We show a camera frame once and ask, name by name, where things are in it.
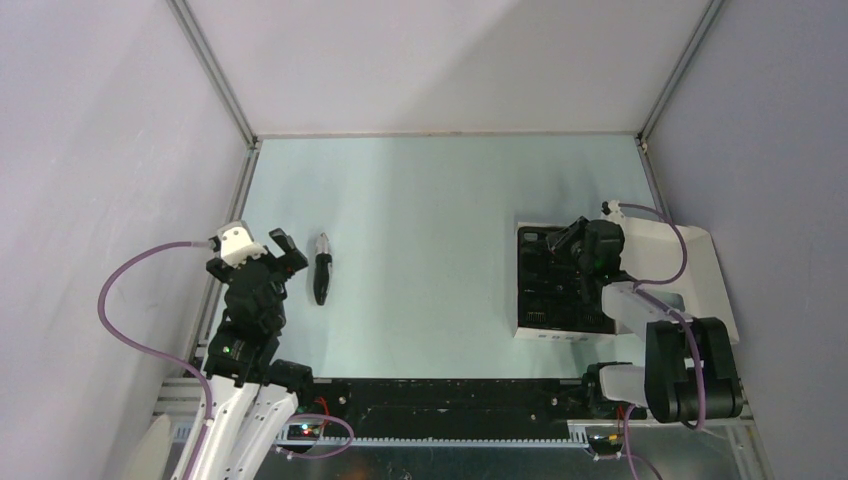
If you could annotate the black silver hair clipper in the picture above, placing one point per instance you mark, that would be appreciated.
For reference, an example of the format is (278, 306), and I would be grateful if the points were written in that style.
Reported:
(322, 269)

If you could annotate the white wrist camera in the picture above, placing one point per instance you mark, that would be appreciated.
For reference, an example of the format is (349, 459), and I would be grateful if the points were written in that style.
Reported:
(611, 211)
(237, 245)

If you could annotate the white box lid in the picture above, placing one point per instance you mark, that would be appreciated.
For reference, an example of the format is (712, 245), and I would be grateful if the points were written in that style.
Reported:
(666, 268)

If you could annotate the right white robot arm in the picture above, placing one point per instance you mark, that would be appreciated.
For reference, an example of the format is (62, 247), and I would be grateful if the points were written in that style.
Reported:
(688, 374)

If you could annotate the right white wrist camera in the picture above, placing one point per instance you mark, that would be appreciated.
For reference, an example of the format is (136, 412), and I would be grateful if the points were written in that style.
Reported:
(611, 211)

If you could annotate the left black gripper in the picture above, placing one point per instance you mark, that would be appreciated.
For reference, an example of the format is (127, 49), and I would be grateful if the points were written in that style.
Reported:
(289, 261)

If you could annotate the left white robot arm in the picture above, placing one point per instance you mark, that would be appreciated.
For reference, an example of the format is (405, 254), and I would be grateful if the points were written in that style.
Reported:
(248, 393)

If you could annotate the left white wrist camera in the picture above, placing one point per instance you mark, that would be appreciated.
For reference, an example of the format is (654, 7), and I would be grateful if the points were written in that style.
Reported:
(237, 245)

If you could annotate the white box with black tray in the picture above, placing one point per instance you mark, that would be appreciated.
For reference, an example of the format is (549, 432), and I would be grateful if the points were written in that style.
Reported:
(555, 302)

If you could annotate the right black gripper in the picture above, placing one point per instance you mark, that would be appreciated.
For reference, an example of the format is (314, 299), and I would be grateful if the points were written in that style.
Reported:
(564, 238)

